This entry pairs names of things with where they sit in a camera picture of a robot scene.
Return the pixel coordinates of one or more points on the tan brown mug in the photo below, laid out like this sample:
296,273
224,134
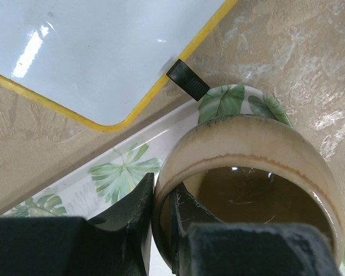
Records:
249,141

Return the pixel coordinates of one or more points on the floral serving tray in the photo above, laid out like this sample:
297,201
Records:
232,194

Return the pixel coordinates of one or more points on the small whiteboard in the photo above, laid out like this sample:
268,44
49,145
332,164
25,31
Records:
100,62

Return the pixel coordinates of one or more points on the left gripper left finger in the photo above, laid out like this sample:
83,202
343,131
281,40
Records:
115,242

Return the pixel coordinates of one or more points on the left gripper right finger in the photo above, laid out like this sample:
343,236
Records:
201,244

